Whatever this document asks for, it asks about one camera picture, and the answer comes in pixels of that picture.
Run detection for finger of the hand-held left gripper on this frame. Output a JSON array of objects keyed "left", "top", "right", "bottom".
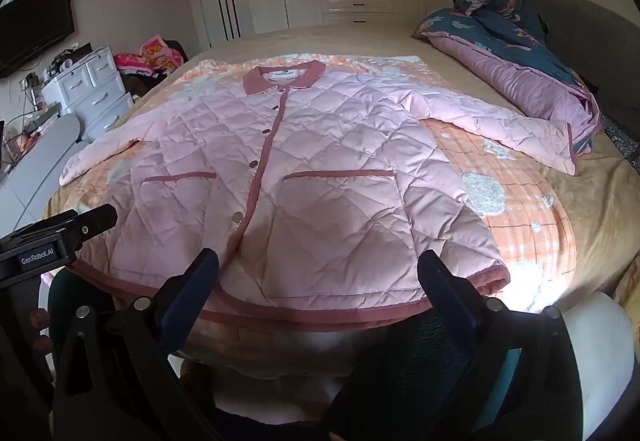
[{"left": 62, "top": 204, "right": 118, "bottom": 249}]

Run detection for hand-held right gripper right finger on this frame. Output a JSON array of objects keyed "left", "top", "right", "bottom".
[{"left": 415, "top": 249, "right": 583, "bottom": 441}]

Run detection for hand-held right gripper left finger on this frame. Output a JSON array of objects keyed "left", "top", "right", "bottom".
[{"left": 52, "top": 248, "right": 221, "bottom": 441}]

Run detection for pink quilted jacket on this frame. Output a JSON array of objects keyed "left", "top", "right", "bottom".
[{"left": 59, "top": 60, "right": 577, "bottom": 323}]

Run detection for dark clothes pile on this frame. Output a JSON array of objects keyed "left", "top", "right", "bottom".
[{"left": 121, "top": 40, "right": 189, "bottom": 98}]

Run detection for person's left hand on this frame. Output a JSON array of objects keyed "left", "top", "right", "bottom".
[{"left": 29, "top": 308, "right": 54, "bottom": 358}]

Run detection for person's dark pants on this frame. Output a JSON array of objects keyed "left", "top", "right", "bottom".
[{"left": 47, "top": 266, "right": 526, "bottom": 441}]

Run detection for white curved desk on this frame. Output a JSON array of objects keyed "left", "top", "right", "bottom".
[{"left": 0, "top": 114, "right": 84, "bottom": 234}]

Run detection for orange plaid fleece blanket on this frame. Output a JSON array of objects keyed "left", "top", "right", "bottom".
[{"left": 50, "top": 52, "right": 578, "bottom": 372}]

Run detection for desk clutter pile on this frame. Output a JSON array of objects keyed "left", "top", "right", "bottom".
[{"left": 0, "top": 71, "right": 62, "bottom": 172}]

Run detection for white plastic drawer unit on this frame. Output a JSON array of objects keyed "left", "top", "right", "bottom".
[{"left": 41, "top": 46, "right": 134, "bottom": 143}]

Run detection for white rounded object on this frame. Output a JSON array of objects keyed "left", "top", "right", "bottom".
[{"left": 562, "top": 291, "right": 637, "bottom": 439}]

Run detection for pink printed cartoon blanket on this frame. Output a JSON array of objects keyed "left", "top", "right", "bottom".
[{"left": 114, "top": 35, "right": 187, "bottom": 75}]

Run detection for dark patterned pillow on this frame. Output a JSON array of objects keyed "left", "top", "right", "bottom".
[{"left": 601, "top": 115, "right": 640, "bottom": 168}]

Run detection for blue floral pink duvet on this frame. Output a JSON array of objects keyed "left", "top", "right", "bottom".
[{"left": 411, "top": 0, "right": 604, "bottom": 155}]

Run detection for bed with beige sheet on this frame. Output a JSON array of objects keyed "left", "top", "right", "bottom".
[{"left": 46, "top": 24, "right": 640, "bottom": 317}]

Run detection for grey upholstered headboard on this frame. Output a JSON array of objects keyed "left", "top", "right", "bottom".
[{"left": 477, "top": 0, "right": 640, "bottom": 142}]

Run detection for black wall television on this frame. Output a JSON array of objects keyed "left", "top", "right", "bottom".
[{"left": 0, "top": 0, "right": 76, "bottom": 79}]

